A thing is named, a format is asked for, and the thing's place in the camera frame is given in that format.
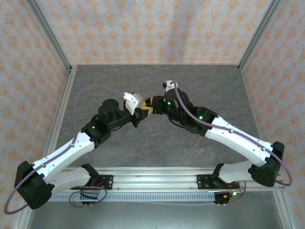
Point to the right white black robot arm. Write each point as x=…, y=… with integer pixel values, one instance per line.
x=238, y=143

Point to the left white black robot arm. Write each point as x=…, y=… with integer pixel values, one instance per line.
x=71, y=155

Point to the small lit circuit board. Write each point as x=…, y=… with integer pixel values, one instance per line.
x=233, y=193

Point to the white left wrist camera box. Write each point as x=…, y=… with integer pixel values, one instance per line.
x=133, y=101

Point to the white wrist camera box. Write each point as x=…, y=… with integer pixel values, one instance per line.
x=133, y=101
x=168, y=84

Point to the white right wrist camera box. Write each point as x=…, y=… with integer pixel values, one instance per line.
x=168, y=84

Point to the aluminium table side rail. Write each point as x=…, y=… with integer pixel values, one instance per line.
x=68, y=88

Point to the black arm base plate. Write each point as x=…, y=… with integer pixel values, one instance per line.
x=107, y=181
x=202, y=181

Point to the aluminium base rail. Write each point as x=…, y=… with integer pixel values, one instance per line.
x=155, y=182

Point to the aluminium frame post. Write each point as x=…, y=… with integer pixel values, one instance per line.
x=51, y=33
x=258, y=33

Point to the aluminium frame leg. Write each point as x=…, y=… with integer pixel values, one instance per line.
x=21, y=220
x=283, y=210

